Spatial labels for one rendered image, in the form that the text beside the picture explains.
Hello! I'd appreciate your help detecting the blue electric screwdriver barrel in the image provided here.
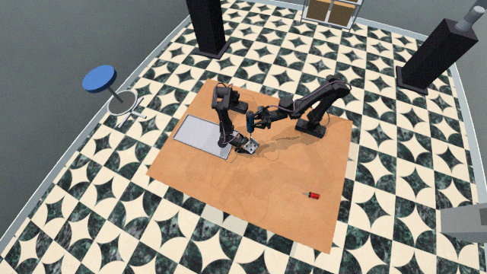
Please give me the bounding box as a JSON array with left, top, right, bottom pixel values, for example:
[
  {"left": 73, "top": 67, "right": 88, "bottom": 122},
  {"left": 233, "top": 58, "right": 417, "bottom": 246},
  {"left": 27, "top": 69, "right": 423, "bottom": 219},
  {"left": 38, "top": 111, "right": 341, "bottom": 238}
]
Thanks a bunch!
[{"left": 246, "top": 110, "right": 254, "bottom": 134}]

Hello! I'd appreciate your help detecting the red screwdriver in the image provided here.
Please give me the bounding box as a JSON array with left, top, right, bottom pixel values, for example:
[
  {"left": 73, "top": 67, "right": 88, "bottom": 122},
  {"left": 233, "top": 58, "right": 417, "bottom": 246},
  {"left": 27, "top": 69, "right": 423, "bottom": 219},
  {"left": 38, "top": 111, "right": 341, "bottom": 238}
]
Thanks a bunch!
[{"left": 308, "top": 193, "right": 320, "bottom": 199}]

